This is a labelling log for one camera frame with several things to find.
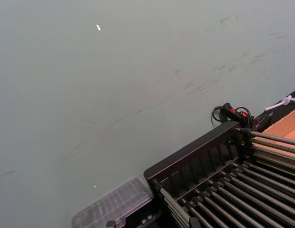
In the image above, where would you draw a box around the clear plastic case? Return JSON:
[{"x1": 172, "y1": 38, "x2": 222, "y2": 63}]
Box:
[{"x1": 71, "y1": 176, "x2": 162, "y2": 228}]

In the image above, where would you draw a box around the black rack with steel bars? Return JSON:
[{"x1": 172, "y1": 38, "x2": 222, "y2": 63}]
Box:
[{"x1": 143, "y1": 120, "x2": 295, "y2": 228}]

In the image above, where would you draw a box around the shallow brown cardboard tray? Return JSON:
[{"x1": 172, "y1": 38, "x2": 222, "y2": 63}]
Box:
[{"x1": 261, "y1": 108, "x2": 295, "y2": 152}]

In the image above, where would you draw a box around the small white three-armed plastic piece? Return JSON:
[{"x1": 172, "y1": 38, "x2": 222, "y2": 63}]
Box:
[{"x1": 264, "y1": 95, "x2": 295, "y2": 112}]

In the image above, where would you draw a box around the black corded tool red switch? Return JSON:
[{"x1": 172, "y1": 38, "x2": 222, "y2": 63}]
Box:
[{"x1": 211, "y1": 102, "x2": 273, "y2": 133}]

